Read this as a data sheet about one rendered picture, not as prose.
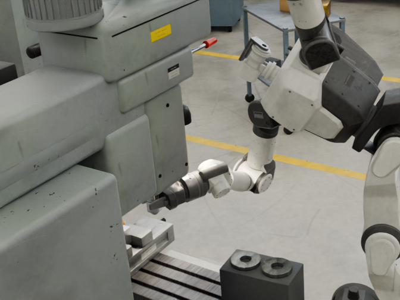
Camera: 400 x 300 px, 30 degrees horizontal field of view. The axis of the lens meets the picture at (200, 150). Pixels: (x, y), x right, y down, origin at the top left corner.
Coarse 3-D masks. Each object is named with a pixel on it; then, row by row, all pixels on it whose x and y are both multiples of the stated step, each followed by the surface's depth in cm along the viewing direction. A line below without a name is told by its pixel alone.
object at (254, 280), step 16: (240, 256) 223; (256, 256) 222; (224, 272) 219; (240, 272) 217; (256, 272) 217; (272, 272) 214; (288, 272) 213; (224, 288) 222; (240, 288) 219; (256, 288) 216; (272, 288) 213; (288, 288) 210
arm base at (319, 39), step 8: (328, 24) 222; (312, 40) 210; (320, 40) 209; (328, 40) 210; (304, 48) 212; (312, 48) 211; (320, 48) 212; (328, 48) 212; (336, 48) 213; (304, 56) 214; (312, 56) 214; (320, 56) 214; (328, 56) 215; (336, 56) 215; (312, 64) 217; (320, 64) 217
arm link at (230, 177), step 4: (208, 160) 248; (212, 160) 249; (216, 160) 251; (204, 164) 247; (208, 164) 247; (200, 168) 248; (228, 172) 254; (232, 172) 255; (224, 176) 255; (228, 176) 255; (232, 176) 254; (228, 180) 255; (232, 180) 254; (232, 184) 254
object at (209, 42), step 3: (210, 39) 229; (213, 39) 230; (216, 39) 231; (204, 42) 228; (207, 42) 228; (210, 42) 228; (213, 42) 230; (216, 42) 231; (201, 45) 226; (204, 45) 227; (207, 45) 228; (210, 45) 228; (195, 48) 224; (198, 48) 225; (201, 48) 226; (192, 51) 222; (195, 51) 224
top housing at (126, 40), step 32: (128, 0) 208; (160, 0) 205; (192, 0) 213; (64, 32) 194; (96, 32) 188; (128, 32) 193; (160, 32) 204; (192, 32) 216; (64, 64) 199; (96, 64) 192; (128, 64) 196
